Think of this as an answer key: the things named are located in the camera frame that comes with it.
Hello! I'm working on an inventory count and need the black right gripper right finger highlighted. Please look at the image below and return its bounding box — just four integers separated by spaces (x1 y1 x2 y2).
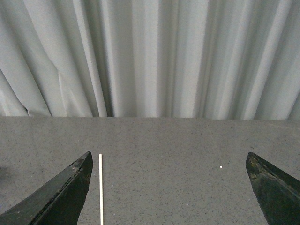
246 152 300 225

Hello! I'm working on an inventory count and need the white curtain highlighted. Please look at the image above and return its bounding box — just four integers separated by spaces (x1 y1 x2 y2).
0 0 300 120

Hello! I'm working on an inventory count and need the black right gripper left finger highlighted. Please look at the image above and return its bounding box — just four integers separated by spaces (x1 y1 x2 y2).
0 151 93 225

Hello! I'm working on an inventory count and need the white speckled chopstick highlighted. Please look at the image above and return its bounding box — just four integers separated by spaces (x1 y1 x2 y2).
99 154 104 225

